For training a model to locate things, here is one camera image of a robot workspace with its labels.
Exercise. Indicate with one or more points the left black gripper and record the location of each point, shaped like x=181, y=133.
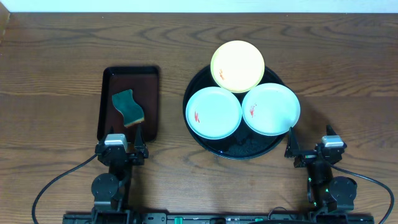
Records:
x=137, y=152

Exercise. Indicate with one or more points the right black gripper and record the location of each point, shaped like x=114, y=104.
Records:
x=293, y=151

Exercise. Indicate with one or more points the green yellow sponge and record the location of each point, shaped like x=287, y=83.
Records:
x=131, y=111

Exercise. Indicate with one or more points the light blue plate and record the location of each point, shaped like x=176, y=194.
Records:
x=271, y=109
x=213, y=113

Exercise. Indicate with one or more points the yellow plate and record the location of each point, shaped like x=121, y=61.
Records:
x=237, y=66

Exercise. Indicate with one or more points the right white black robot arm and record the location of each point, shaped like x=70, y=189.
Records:
x=331, y=196

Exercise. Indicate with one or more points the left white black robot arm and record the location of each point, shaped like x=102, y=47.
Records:
x=111, y=189

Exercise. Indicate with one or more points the rectangular dark brown tray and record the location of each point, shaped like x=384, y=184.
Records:
x=144, y=82

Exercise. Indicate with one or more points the round black tray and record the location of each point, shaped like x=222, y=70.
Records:
x=244, y=143

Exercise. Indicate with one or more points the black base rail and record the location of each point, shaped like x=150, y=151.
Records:
x=162, y=218

